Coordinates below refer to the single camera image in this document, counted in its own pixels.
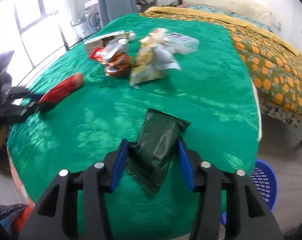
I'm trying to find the cream pillow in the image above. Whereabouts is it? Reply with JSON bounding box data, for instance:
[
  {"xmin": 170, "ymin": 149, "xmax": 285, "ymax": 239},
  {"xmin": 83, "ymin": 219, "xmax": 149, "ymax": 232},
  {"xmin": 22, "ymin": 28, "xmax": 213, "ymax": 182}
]
[{"xmin": 182, "ymin": 0, "xmax": 273, "ymax": 27}]

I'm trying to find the red snack wrapper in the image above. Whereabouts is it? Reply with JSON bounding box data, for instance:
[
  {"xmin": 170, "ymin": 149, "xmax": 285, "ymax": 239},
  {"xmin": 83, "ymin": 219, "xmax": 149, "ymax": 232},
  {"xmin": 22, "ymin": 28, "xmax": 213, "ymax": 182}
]
[{"xmin": 38, "ymin": 72, "xmax": 84, "ymax": 104}]

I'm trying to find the red and dark clothing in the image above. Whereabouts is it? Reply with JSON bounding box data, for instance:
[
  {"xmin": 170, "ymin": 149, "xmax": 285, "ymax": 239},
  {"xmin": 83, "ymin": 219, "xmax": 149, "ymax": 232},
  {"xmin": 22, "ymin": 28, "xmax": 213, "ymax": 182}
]
[{"xmin": 0, "ymin": 204, "xmax": 32, "ymax": 239}]

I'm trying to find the blue plastic trash basket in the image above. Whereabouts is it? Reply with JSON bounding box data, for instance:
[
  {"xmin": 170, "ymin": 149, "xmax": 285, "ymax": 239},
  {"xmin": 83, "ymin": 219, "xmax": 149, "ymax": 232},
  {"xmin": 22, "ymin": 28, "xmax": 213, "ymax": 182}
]
[{"xmin": 220, "ymin": 159, "xmax": 278, "ymax": 227}]

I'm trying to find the white green cardboard box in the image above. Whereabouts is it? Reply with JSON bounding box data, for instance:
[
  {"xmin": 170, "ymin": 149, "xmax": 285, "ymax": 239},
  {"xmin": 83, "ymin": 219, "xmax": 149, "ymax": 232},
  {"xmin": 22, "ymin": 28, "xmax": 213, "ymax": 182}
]
[{"xmin": 84, "ymin": 30, "xmax": 126, "ymax": 56}]

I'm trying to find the clear plastic storage box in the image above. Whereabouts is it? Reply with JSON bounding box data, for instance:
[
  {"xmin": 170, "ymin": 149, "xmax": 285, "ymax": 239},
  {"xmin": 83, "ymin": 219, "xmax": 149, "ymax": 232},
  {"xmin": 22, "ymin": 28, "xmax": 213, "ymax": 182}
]
[{"xmin": 166, "ymin": 33, "xmax": 200, "ymax": 55}]

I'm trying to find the crumpled red plastic wrapper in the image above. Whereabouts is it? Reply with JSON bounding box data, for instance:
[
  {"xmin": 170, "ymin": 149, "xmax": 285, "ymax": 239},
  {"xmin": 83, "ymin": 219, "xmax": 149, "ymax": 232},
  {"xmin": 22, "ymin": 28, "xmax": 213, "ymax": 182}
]
[{"xmin": 89, "ymin": 47, "xmax": 104, "ymax": 62}]

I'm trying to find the orange pumpkin pattern quilt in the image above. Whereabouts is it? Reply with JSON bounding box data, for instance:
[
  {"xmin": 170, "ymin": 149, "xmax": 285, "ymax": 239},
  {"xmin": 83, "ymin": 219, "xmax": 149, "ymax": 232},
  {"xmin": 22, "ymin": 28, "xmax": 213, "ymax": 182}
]
[{"xmin": 141, "ymin": 7, "xmax": 302, "ymax": 117}]

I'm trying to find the dark green plastic bag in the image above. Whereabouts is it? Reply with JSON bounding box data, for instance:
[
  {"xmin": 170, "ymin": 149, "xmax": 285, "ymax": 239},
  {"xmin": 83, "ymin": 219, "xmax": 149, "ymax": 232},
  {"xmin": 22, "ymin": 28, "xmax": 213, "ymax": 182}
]
[{"xmin": 125, "ymin": 108, "xmax": 191, "ymax": 198}]

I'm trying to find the orange white snack packet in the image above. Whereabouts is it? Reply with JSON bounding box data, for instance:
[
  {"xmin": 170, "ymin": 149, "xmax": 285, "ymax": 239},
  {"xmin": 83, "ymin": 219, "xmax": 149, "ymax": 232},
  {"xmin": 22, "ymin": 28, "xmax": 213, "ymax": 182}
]
[{"xmin": 139, "ymin": 28, "xmax": 168, "ymax": 47}]

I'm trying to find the washing machine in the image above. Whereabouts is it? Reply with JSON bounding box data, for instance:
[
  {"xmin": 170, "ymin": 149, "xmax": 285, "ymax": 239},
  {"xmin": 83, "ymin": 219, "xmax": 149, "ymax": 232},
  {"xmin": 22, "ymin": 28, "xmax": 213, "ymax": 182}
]
[{"xmin": 84, "ymin": 0, "xmax": 100, "ymax": 31}]

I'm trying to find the wooden bed frame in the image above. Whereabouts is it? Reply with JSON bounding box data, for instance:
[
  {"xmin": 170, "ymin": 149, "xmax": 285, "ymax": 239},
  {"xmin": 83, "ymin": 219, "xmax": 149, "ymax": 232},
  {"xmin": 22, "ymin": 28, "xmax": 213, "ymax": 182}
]
[{"xmin": 261, "ymin": 108, "xmax": 302, "ymax": 151}]

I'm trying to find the small silver foil wrapper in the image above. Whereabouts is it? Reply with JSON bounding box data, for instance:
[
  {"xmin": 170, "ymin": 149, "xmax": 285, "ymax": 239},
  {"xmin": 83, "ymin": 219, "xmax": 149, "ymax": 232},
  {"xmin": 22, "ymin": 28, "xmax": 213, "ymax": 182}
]
[{"xmin": 125, "ymin": 31, "xmax": 136, "ymax": 42}]

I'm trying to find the yellow white chip bag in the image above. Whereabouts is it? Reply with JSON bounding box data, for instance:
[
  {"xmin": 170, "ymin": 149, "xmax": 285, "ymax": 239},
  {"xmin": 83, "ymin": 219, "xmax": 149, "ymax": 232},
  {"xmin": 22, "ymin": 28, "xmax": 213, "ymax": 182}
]
[{"xmin": 129, "ymin": 43, "xmax": 181, "ymax": 87}]

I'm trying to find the green embroidered bedspread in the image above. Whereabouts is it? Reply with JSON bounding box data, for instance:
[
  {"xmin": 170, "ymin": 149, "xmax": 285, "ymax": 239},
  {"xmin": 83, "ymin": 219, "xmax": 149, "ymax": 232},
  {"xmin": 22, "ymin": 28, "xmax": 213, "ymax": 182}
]
[{"xmin": 8, "ymin": 14, "xmax": 259, "ymax": 202}]

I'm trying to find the crushed orange drink can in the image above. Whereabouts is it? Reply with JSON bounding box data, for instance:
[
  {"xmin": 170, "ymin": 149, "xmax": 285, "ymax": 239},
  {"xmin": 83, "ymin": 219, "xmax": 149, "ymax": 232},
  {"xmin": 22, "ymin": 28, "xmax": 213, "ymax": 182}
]
[{"xmin": 101, "ymin": 37, "xmax": 131, "ymax": 77}]

